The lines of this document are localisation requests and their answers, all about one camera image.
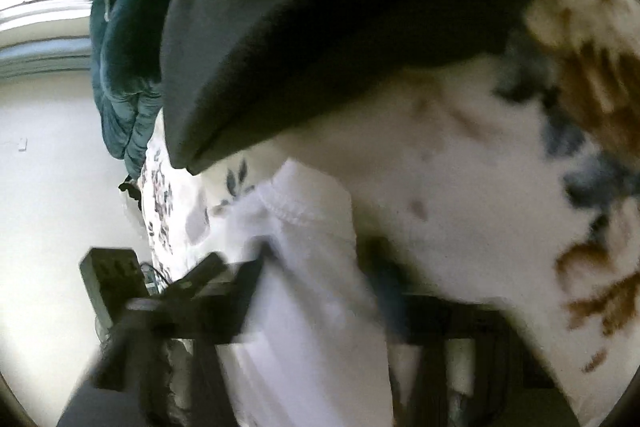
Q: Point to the floral printed bed sheet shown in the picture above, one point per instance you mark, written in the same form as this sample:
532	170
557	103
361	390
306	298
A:
475	187

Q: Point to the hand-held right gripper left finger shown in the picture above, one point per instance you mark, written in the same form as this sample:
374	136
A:
244	293

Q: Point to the white wall outlet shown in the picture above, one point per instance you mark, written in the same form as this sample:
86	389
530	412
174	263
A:
21	143

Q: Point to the teal velvet pillow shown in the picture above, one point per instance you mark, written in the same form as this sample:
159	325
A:
127	42

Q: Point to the white garment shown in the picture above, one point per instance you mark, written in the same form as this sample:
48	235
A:
305	307

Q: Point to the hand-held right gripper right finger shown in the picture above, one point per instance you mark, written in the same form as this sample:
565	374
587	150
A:
386	302

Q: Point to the black garment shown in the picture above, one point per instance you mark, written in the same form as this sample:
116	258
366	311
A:
320	27

